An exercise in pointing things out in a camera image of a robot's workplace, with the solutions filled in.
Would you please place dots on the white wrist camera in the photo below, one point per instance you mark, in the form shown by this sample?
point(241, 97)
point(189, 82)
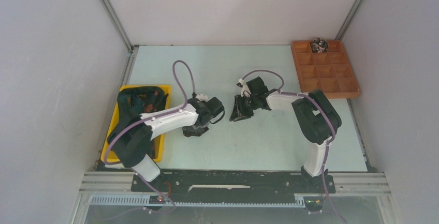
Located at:
point(201, 97)
point(245, 91)

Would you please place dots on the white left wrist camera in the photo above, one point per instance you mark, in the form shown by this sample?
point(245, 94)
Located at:
point(201, 97)

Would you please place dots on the yellow plastic bin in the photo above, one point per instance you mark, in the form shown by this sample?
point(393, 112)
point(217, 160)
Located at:
point(158, 141)

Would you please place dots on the aluminium frame rail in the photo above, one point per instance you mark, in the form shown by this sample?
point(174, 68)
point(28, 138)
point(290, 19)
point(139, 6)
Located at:
point(114, 188)

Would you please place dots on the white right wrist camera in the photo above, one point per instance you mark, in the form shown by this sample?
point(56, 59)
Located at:
point(245, 91)

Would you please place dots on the wooden compartment tray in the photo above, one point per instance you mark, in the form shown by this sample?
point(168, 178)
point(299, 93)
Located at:
point(330, 72)

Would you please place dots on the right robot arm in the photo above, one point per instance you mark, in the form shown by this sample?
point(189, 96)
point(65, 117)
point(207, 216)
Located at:
point(317, 118)

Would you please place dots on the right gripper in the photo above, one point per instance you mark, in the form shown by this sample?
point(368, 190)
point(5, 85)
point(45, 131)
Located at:
point(239, 112)

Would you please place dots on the dark green ties pile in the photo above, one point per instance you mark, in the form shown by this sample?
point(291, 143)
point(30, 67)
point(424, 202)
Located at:
point(140, 99)

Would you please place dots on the dark key-patterned tie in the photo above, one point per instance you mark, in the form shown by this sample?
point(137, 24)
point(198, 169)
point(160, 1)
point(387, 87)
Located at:
point(190, 131)

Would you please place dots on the rolled patterned tie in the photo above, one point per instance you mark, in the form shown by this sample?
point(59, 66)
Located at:
point(319, 45)

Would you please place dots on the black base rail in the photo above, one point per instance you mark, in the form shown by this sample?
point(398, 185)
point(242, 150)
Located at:
point(236, 187)

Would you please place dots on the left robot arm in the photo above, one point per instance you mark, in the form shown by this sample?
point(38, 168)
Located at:
point(133, 137)

